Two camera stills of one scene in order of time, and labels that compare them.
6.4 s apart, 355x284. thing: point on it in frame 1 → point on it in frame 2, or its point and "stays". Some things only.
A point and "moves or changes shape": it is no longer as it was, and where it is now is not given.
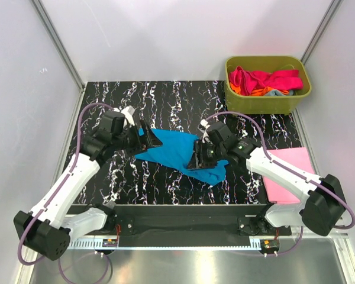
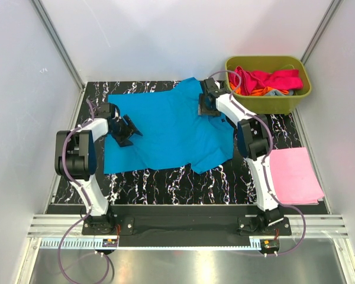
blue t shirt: (176, 151) moves or changes shape
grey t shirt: (278, 93) stays
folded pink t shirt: (277, 192) stays
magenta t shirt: (249, 81) stays
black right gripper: (199, 161) → (202, 109)
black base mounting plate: (186, 220) stays
